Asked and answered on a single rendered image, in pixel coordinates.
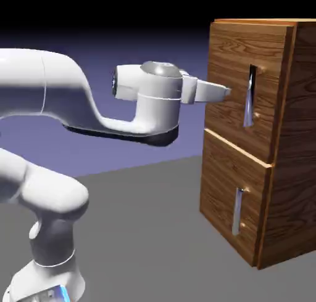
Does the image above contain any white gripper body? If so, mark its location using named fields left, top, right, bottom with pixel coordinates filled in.
left=194, top=80, right=227, bottom=104

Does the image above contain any brown wooden cabinet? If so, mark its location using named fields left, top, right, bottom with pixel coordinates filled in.
left=199, top=18, right=316, bottom=270

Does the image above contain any tapered silver metal handle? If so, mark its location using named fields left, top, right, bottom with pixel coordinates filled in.
left=242, top=64, right=257, bottom=128

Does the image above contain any wooden door with tapered handle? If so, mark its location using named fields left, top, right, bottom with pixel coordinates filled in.
left=204, top=21, right=294, bottom=164

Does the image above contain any wooden door with straight handle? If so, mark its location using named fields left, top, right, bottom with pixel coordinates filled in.
left=199, top=129, right=272, bottom=267

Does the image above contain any straight silver metal handle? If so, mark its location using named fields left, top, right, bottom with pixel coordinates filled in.
left=231, top=187, right=245, bottom=237

